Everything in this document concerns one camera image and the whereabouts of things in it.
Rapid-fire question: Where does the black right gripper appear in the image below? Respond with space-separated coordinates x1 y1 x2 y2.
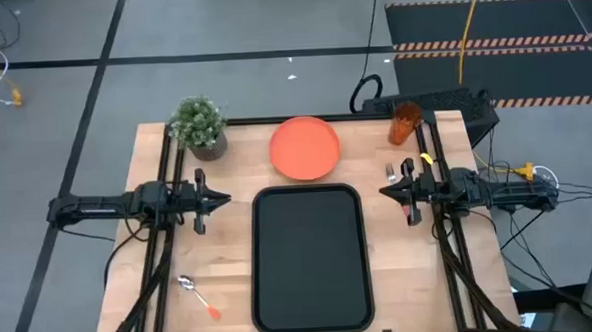
378 157 439 228

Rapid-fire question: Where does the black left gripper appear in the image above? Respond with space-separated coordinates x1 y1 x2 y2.
178 167 233 236

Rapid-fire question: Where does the fork with pink handle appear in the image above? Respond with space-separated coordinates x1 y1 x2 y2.
385 161 413 221

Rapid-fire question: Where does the orange faceted plastic cup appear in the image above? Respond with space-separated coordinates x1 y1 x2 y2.
386 100 425 147

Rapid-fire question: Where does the spoon with orange handle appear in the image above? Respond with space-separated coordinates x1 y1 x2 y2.
177 272 223 323

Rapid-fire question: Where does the orange round plate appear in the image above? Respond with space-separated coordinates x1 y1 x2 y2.
267 114 343 183

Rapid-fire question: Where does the black rectangular tray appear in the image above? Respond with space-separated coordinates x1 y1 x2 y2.
245 181 376 332

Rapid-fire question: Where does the small potted green plant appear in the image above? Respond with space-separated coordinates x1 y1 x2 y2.
166 93 230 165

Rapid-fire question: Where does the black perforated computer tower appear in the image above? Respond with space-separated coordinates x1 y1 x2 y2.
360 85 502 153

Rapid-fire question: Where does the yellow power plug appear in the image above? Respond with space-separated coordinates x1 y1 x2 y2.
513 161 536 183

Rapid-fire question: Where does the black hazard-striped floor mat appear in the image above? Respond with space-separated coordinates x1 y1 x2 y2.
384 0 592 115

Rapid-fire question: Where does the black aluminium rail frame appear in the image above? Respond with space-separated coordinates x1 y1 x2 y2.
86 106 522 332

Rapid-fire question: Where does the white cable loop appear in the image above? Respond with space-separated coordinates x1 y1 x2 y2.
532 162 561 192

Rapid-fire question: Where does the black hanging cable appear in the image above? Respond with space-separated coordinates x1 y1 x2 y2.
344 0 387 115

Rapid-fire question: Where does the thick yellow hanging cable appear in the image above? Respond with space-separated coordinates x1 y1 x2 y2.
454 0 490 87

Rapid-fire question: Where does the white floor cable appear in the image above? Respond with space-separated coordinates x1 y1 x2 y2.
0 41 24 108

